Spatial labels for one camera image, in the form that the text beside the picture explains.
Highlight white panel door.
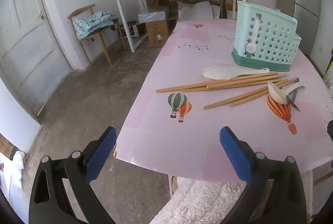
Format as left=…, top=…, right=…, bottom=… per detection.
left=0, top=0, right=73, bottom=116

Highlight white pillow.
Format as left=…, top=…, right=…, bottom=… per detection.
left=177, top=1, right=195, bottom=21
left=193, top=1, right=214, bottom=20

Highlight white soup spoon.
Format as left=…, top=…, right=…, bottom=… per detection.
left=267, top=81, right=305, bottom=105

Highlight blue patterned cloth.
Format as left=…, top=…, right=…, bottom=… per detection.
left=72, top=12, right=119, bottom=39

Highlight white cloth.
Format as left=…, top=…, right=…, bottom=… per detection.
left=9, top=150, right=26, bottom=189

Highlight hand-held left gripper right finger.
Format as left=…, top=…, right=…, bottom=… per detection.
left=219, top=126, right=311, bottom=224

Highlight brown cardboard box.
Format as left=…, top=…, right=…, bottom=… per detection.
left=145, top=19, right=170, bottom=48

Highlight plastic-wrapped box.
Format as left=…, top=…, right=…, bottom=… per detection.
left=137, top=6, right=170, bottom=24

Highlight small cardboard box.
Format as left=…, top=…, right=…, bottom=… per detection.
left=0, top=133, right=17, bottom=160

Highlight white rice paddle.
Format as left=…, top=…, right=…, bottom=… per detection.
left=202, top=64, right=271, bottom=81

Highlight metal table knife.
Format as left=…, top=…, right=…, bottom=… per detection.
left=286, top=89, right=302, bottom=112

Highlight wooden chair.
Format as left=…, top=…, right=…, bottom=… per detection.
left=68, top=4, right=128, bottom=66

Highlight green star-cutout utensil holder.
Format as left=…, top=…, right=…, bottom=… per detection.
left=231, top=0, right=302, bottom=72

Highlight white fluffy blanket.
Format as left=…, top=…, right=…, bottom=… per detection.
left=149, top=170, right=314, bottom=224

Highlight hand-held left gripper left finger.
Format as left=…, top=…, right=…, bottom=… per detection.
left=29, top=126, right=117, bottom=224

